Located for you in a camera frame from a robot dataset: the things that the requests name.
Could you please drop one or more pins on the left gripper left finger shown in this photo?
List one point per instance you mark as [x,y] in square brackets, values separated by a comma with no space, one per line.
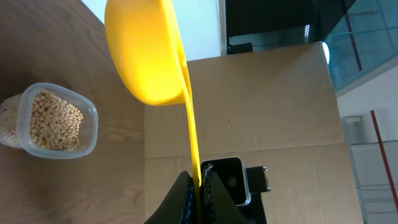
[178,206]

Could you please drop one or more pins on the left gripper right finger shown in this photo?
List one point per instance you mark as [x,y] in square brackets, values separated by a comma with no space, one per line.
[217,205]

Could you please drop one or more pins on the yellow measuring scoop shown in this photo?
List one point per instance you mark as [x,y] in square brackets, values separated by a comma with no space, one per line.
[146,47]

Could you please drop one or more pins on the cardboard box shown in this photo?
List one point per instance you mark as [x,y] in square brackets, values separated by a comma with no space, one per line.
[278,109]

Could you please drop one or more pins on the clear plastic soybean container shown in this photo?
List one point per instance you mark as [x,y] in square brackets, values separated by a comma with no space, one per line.
[49,121]

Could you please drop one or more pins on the black monitor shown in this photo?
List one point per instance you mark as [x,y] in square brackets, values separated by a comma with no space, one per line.
[304,20]

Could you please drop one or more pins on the metal shelf with red post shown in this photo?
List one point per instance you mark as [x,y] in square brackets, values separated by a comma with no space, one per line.
[372,144]

